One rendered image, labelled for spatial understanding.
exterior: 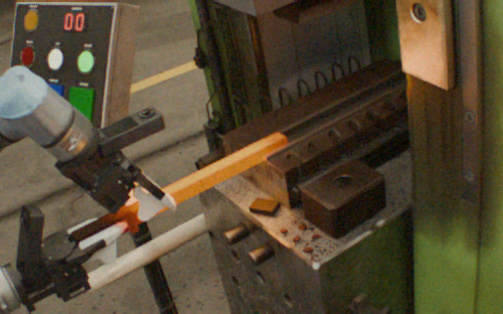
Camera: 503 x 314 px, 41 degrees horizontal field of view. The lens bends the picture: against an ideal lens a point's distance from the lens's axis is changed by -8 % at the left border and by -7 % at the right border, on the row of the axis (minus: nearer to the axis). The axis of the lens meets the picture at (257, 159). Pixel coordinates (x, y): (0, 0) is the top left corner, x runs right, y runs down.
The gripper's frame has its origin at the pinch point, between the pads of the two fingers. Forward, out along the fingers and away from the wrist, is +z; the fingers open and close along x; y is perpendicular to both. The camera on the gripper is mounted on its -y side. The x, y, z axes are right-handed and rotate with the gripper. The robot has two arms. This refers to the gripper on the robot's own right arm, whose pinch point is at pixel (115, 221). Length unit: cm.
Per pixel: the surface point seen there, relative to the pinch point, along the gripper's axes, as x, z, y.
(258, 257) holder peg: 9.9, 18.8, 12.7
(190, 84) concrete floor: -222, 120, 98
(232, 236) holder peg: 2.1, 18.5, 12.5
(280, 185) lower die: 5.8, 27.7, 4.5
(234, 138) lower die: -9.7, 28.9, 2.2
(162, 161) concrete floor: -167, 73, 99
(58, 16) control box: -58, 16, -17
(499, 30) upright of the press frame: 41, 42, -29
